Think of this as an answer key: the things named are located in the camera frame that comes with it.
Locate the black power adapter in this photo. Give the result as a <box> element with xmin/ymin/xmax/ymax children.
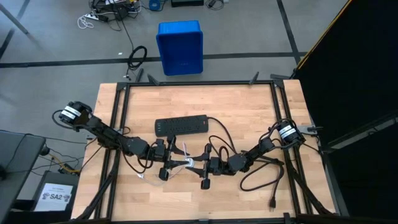
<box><xmin>115</xmin><ymin>5</ymin><xmax>130</xmax><ymax>20</ymax></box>

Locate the white USB cable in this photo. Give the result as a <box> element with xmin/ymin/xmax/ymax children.
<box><xmin>136</xmin><ymin>141</ymin><xmax>191</xmax><ymax>187</ymax></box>

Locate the black power strip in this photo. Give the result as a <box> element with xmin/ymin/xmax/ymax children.
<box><xmin>154</xmin><ymin>114</ymin><xmax>210</xmax><ymax>138</ymax></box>

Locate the blue plastic bin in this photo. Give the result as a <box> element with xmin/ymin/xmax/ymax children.
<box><xmin>155</xmin><ymin>20</ymin><xmax>205</xmax><ymax>77</ymax></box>

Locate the black box SA2 label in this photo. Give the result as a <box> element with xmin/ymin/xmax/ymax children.
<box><xmin>30</xmin><ymin>170</ymin><xmax>80</xmax><ymax>215</ymax></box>

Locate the black side table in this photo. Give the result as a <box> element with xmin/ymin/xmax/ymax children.
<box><xmin>0</xmin><ymin>129</ymin><xmax>47</xmax><ymax>224</ymax></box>

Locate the flat black box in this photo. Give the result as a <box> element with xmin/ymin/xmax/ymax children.
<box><xmin>170</xmin><ymin>0</ymin><xmax>205</xmax><ymax>8</ymax></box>

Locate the black aluminium table frame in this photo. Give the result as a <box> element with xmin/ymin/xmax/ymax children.
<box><xmin>72</xmin><ymin>68</ymin><xmax>343</xmax><ymax>224</ymax></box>

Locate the white power strip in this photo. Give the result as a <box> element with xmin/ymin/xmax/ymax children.
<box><xmin>84</xmin><ymin>11</ymin><xmax>108</xmax><ymax>22</ymax></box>

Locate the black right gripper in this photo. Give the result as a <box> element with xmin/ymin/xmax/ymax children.
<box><xmin>185</xmin><ymin>143</ymin><xmax>229</xmax><ymax>190</ymax></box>

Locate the yellow cable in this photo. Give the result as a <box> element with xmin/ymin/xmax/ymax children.
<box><xmin>49</xmin><ymin>154</ymin><xmax>81</xmax><ymax>175</ymax></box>

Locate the black power strip cord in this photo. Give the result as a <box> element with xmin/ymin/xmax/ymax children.
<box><xmin>206</xmin><ymin>116</ymin><xmax>286</xmax><ymax>213</ymax></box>

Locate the grey metal clamp bracket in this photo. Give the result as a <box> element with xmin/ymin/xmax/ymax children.
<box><xmin>300</xmin><ymin>123</ymin><xmax>324</xmax><ymax>135</ymax></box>

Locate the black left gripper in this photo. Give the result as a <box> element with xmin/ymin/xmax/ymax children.
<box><xmin>149</xmin><ymin>134</ymin><xmax>192</xmax><ymax>181</ymax></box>

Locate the black curtain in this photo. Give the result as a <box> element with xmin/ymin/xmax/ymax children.
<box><xmin>292</xmin><ymin>0</ymin><xmax>398</xmax><ymax>224</ymax></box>

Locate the coiled black floor cable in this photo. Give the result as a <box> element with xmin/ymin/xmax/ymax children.
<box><xmin>119</xmin><ymin>17</ymin><xmax>149</xmax><ymax>81</ymax></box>

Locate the white coiled cable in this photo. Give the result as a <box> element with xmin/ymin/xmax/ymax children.
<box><xmin>76</xmin><ymin>14</ymin><xmax>95</xmax><ymax>30</ymax></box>

